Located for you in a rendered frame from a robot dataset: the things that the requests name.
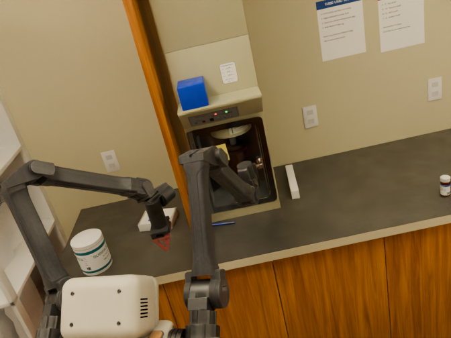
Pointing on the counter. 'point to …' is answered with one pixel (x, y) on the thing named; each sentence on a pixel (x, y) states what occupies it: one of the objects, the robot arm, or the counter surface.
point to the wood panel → (159, 88)
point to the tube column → (197, 21)
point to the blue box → (192, 93)
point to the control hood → (244, 106)
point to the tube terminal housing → (212, 53)
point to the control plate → (213, 116)
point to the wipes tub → (91, 251)
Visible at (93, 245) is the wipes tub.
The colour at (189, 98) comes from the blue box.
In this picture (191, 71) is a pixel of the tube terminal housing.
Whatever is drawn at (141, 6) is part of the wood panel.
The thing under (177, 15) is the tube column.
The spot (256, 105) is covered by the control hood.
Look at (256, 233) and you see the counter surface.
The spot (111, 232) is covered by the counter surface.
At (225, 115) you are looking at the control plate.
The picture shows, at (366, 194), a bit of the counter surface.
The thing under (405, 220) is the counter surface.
